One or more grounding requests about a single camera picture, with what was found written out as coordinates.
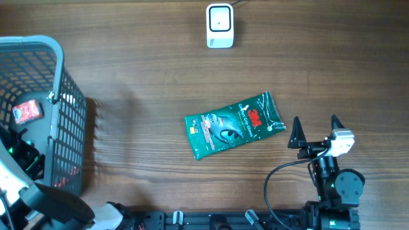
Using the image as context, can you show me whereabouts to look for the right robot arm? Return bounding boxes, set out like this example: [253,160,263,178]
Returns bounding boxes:
[288,115,365,229]

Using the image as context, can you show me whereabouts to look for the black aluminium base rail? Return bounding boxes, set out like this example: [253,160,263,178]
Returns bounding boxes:
[122,210,309,230]

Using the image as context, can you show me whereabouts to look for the green 3M gloves packet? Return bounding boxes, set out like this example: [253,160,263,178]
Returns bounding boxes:
[185,91,286,160]

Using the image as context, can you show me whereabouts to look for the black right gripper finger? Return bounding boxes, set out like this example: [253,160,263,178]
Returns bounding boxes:
[331,114,344,130]
[288,116,307,149]

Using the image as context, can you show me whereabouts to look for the grey plastic shopping basket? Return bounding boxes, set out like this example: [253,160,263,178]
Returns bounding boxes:
[1,35,88,196]

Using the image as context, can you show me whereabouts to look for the black right camera cable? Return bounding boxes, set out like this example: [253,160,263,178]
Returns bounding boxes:
[263,146,332,230]

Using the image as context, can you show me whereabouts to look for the white barcode scanner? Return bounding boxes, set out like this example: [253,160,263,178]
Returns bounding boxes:
[206,3,235,49]

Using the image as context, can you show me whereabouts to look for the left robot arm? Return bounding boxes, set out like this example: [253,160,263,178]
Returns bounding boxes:
[1,126,123,230]

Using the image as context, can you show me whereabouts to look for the red tissue packet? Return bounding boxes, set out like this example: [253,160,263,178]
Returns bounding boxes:
[12,99,43,125]

